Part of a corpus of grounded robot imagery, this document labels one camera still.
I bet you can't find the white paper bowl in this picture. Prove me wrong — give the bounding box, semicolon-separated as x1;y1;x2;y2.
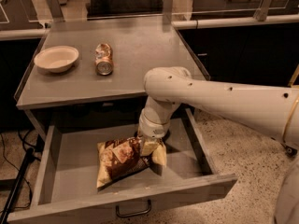
34;46;79;73

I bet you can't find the black drawer handle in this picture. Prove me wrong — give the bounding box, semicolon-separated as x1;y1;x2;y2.
115;200;151;218

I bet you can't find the black caster wheel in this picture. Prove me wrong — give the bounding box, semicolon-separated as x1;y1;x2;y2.
283;144;297;157

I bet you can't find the crushed soda can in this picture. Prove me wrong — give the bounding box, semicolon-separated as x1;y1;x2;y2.
94;44;114;76

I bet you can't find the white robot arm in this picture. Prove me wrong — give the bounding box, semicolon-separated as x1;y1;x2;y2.
138;66;299;149

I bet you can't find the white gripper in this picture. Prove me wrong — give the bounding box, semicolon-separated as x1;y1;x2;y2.
138;109;171;156

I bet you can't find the black pole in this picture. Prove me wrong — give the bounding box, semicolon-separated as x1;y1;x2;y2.
0;148;34;224

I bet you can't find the black floor cable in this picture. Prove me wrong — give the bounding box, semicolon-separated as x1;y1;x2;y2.
0;129;38;210

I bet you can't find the brown chip bag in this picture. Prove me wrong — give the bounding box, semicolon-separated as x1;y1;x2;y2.
96;136;167;189

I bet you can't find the white horizontal rail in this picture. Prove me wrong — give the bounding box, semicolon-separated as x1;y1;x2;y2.
0;14;299;41

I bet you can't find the grey counter cabinet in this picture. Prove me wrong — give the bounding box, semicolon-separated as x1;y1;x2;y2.
14;15;211;142

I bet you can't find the grey open drawer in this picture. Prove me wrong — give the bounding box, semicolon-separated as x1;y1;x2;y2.
7;108;237;224

